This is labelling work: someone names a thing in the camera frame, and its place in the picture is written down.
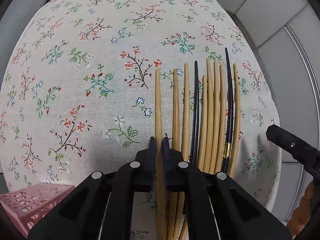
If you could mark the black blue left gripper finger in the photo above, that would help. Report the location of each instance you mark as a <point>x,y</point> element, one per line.
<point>101,206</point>

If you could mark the person's right hand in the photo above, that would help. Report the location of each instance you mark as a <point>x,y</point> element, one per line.
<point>302,214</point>

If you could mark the floral tablecloth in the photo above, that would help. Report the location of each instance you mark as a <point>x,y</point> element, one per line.
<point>78,86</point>

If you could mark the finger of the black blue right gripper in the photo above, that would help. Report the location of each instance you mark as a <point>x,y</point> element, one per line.
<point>216,206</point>

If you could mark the black chopstick gold band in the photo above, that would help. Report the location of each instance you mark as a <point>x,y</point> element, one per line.
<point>195,134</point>
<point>229,130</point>

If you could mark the pink plastic basket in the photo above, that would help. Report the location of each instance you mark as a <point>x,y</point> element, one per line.
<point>27,206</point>

